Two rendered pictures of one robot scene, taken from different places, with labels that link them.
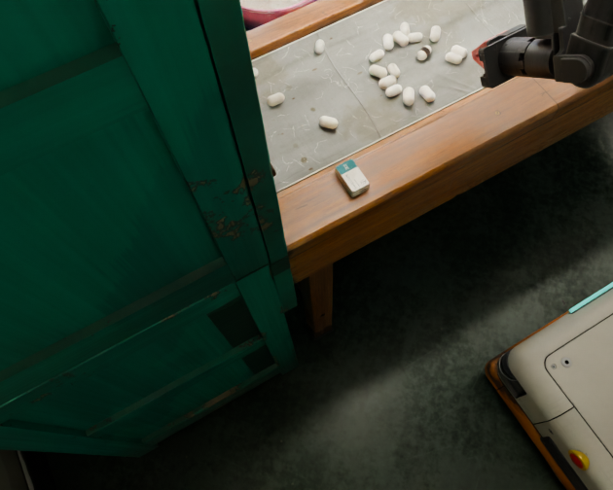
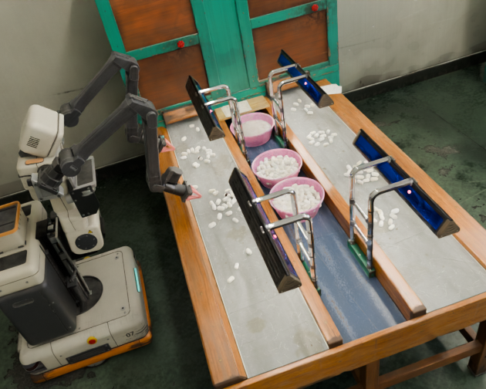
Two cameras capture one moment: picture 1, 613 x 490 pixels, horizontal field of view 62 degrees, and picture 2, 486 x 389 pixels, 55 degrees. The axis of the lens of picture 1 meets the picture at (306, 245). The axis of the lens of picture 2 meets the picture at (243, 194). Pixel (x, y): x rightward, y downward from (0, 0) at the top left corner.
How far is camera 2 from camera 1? 286 cm
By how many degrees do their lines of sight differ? 60
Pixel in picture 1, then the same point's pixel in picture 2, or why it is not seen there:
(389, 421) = (139, 240)
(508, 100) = not seen: hidden behind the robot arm
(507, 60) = not seen: hidden behind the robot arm
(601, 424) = (92, 262)
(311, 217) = not seen: hidden behind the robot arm
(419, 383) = (147, 251)
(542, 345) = (126, 252)
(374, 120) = (181, 148)
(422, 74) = (193, 159)
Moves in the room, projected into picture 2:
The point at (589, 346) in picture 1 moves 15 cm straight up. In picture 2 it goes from (118, 265) to (109, 248)
